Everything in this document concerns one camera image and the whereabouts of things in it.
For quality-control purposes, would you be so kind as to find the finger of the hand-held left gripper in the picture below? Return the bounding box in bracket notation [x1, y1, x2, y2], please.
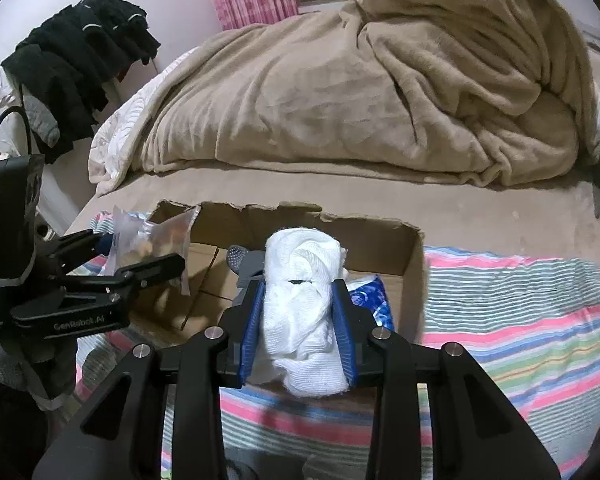
[60, 254, 187, 302]
[42, 229, 115, 275]

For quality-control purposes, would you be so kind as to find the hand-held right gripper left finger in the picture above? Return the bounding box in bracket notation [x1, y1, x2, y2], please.
[34, 279, 267, 480]

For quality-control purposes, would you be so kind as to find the beige fleece blanket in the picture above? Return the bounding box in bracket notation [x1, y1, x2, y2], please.
[94, 0, 600, 200]

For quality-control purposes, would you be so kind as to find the brown cardboard box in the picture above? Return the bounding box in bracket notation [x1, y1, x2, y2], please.
[126, 201, 427, 362]

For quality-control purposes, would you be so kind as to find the pile of black clothes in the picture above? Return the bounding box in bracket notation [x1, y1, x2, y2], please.
[0, 0, 162, 164]

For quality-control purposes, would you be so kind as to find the beige bed sheet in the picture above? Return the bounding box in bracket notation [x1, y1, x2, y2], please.
[61, 159, 600, 262]

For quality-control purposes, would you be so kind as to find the white towel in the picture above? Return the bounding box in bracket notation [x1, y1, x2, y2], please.
[259, 227, 354, 401]

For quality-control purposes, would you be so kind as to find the striped bed cloth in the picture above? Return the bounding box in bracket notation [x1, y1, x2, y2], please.
[74, 211, 600, 480]

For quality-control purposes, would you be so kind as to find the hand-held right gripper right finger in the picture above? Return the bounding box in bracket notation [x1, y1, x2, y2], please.
[331, 279, 562, 480]

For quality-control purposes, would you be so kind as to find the white patterned quilt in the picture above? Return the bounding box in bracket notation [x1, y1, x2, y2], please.
[88, 46, 202, 192]

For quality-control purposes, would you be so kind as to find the person's left hand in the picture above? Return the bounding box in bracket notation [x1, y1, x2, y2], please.
[0, 332, 78, 411]

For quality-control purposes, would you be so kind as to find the black cable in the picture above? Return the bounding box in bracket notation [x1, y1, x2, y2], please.
[0, 104, 34, 167]

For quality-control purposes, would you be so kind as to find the grey garment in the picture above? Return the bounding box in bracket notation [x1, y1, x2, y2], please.
[22, 84, 62, 148]

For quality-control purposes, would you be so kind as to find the blue and white packet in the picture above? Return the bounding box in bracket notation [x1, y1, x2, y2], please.
[346, 274, 397, 334]

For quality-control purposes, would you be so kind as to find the clear plastic bag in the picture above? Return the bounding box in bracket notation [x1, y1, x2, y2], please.
[101, 206, 202, 297]

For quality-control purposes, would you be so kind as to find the grey dotted sock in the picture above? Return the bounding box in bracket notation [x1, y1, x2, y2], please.
[226, 242, 269, 307]

